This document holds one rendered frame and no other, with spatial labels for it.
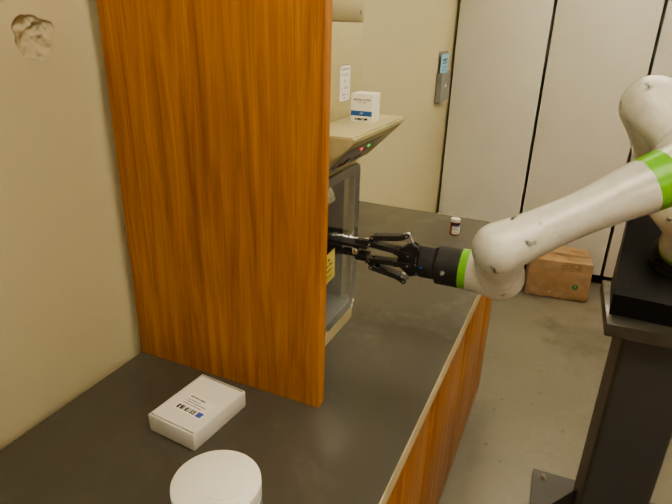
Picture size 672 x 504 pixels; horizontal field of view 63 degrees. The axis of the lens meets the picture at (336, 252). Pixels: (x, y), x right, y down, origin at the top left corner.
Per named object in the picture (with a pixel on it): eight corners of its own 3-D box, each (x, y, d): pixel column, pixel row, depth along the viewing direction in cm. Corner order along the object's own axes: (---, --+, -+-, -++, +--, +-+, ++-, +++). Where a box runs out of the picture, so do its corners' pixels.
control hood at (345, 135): (298, 182, 110) (298, 132, 106) (358, 152, 137) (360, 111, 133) (350, 190, 105) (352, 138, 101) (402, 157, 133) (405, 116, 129)
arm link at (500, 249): (653, 223, 110) (621, 182, 116) (668, 191, 101) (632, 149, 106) (487, 293, 113) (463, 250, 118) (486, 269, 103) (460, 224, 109)
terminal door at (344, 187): (301, 357, 126) (301, 191, 111) (352, 302, 152) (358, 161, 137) (304, 358, 126) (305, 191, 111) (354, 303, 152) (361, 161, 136)
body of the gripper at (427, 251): (438, 274, 131) (401, 266, 135) (442, 241, 128) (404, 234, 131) (430, 286, 125) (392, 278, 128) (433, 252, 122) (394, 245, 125)
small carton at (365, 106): (350, 121, 120) (351, 93, 117) (358, 118, 124) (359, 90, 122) (371, 123, 118) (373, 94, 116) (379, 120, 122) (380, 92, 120)
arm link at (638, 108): (665, 161, 155) (662, 50, 112) (702, 205, 147) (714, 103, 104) (621, 186, 160) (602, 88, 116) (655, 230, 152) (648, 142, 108)
